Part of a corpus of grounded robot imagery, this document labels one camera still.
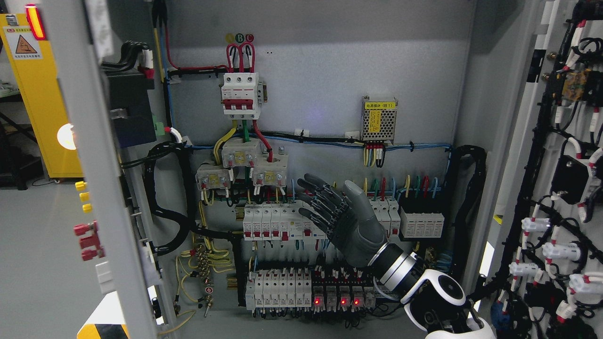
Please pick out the grey robotic left hand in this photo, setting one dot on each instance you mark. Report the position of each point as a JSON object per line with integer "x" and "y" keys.
{"x": 349, "y": 222}

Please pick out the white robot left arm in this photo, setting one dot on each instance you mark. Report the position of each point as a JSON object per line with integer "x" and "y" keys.
{"x": 432, "y": 300}

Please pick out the black surge protector block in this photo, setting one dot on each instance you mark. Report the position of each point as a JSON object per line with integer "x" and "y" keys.
{"x": 421, "y": 218}

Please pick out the white socket breaker row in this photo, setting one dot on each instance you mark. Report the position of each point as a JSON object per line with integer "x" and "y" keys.
{"x": 282, "y": 222}

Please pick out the lower white breaker row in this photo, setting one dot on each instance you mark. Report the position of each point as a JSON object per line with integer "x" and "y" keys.
{"x": 279, "y": 290}

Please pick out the metal mesh power supply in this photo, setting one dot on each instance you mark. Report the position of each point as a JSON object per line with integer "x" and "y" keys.
{"x": 378, "y": 118}

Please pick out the top current transformer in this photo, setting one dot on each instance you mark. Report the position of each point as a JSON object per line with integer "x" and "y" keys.
{"x": 238, "y": 153}

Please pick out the left current transformer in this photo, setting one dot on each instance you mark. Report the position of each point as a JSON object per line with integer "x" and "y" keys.
{"x": 209, "y": 177}

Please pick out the brass ground terminal bar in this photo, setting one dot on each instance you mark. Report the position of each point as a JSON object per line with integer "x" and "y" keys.
{"x": 204, "y": 268}

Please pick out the red white main breaker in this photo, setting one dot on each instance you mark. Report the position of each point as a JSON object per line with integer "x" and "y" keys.
{"x": 242, "y": 96}

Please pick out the black digital power meter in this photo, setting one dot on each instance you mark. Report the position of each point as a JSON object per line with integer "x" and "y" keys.
{"x": 129, "y": 81}

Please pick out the white lit indicator lamp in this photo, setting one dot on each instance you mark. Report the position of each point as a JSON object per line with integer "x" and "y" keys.
{"x": 65, "y": 137}

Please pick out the yellow safety storage cabinet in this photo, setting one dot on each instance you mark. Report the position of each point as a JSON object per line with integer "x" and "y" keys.
{"x": 35, "y": 70}

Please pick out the red indicator lamp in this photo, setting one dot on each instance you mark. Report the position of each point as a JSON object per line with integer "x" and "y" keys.
{"x": 35, "y": 22}

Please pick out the red terminal post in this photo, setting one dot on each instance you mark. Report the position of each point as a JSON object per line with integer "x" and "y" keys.
{"x": 89, "y": 241}

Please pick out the yellow terminal post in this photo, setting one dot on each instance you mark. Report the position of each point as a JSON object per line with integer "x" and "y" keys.
{"x": 84, "y": 195}

